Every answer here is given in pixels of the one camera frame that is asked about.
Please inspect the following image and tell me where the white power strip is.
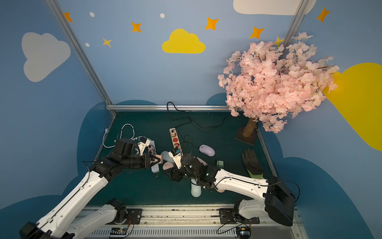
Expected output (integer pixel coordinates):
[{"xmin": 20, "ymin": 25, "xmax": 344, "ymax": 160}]
[{"xmin": 147, "ymin": 140, "xmax": 161, "ymax": 174}]

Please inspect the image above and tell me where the light blue wireless mouse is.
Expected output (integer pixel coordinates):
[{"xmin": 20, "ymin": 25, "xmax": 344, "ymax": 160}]
[{"xmin": 191, "ymin": 179, "xmax": 202, "ymax": 198}]

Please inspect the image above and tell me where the pink wireless mouse front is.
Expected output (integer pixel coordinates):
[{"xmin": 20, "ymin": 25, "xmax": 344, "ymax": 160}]
[{"xmin": 163, "ymin": 161, "xmax": 174, "ymax": 171}]

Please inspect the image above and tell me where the green USB charger plug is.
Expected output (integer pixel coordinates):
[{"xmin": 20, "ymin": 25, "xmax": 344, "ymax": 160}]
[{"xmin": 216, "ymin": 160, "xmax": 224, "ymax": 168}]

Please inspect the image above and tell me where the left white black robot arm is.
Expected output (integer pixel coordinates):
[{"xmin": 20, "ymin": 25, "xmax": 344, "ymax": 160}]
[{"xmin": 19, "ymin": 153, "xmax": 163, "ymax": 239}]

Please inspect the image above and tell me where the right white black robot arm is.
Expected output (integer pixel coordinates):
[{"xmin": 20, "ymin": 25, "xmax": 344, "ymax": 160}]
[{"xmin": 164, "ymin": 154, "xmax": 297, "ymax": 227}]

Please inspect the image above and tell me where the beige wooden power strip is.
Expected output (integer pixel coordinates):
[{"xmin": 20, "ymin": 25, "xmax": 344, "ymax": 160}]
[{"xmin": 169, "ymin": 128, "xmax": 182, "ymax": 150}]

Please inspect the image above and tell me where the black green work glove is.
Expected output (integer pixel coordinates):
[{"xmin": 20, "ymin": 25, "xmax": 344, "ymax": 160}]
[{"xmin": 241, "ymin": 148, "xmax": 264, "ymax": 179}]

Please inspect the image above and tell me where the green circuit board left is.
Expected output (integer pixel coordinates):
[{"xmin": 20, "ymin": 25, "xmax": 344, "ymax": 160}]
[{"xmin": 108, "ymin": 227, "xmax": 128, "ymax": 239}]

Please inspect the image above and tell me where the green circuit board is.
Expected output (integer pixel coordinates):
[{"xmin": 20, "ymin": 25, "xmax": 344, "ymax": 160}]
[
  {"xmin": 108, "ymin": 227, "xmax": 128, "ymax": 239},
  {"xmin": 235, "ymin": 227, "xmax": 251, "ymax": 239}
]

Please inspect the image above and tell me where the green circuit board right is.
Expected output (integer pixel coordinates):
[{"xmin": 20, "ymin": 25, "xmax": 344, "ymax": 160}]
[{"xmin": 235, "ymin": 227, "xmax": 251, "ymax": 239}]

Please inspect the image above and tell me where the pink cherry blossom tree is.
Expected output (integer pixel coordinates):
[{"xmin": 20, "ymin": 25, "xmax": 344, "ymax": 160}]
[{"xmin": 218, "ymin": 32, "xmax": 339, "ymax": 142}]

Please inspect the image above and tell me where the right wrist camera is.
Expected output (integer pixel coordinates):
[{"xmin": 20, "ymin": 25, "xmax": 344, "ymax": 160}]
[{"xmin": 169, "ymin": 146, "xmax": 183, "ymax": 169}]

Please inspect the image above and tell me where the light green wireless mouse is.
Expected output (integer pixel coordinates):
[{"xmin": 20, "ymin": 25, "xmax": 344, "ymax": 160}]
[{"xmin": 161, "ymin": 151, "xmax": 175, "ymax": 163}]

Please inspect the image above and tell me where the purple wireless mouse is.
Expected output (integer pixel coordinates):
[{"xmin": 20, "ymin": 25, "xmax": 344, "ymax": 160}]
[{"xmin": 199, "ymin": 144, "xmax": 215, "ymax": 157}]

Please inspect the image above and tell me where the white power cable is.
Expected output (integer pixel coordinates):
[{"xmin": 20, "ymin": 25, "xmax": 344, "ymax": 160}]
[{"xmin": 102, "ymin": 123, "xmax": 150, "ymax": 149}]

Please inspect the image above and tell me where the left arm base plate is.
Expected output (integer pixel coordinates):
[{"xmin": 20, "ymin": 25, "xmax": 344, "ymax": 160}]
[{"xmin": 113, "ymin": 208, "xmax": 143, "ymax": 225}]

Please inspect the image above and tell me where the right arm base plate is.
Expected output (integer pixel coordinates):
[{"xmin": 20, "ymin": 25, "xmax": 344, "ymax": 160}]
[{"xmin": 218, "ymin": 208, "xmax": 260, "ymax": 225}]

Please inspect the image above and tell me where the black power cable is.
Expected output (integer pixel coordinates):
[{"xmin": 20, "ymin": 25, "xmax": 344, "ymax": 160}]
[{"xmin": 166, "ymin": 101, "xmax": 248, "ymax": 131}]

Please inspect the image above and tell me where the aluminium back frame bar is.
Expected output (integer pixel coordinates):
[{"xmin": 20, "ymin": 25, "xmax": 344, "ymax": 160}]
[{"xmin": 106, "ymin": 104, "xmax": 229, "ymax": 112}]

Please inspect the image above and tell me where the aluminium front rail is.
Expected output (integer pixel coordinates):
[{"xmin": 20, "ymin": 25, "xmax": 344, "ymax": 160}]
[{"xmin": 71, "ymin": 204, "xmax": 308, "ymax": 239}]

